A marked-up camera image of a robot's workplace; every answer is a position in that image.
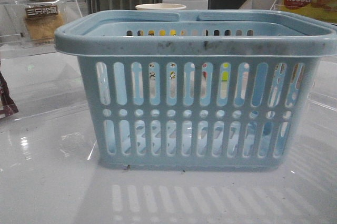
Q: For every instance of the packaged bread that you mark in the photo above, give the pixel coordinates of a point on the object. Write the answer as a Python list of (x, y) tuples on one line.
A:
[(41, 20)]

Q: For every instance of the grey armchair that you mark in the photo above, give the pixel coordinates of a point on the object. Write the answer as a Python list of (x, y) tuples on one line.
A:
[(258, 4)]

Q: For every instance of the red snack bag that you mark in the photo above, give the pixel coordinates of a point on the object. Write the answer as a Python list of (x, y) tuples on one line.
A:
[(8, 106)]

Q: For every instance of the light blue plastic basket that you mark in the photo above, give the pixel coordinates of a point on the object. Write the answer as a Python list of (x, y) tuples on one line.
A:
[(202, 89)]

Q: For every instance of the clear acrylic display shelf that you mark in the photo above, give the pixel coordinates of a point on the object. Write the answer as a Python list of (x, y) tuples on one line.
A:
[(12, 42)]

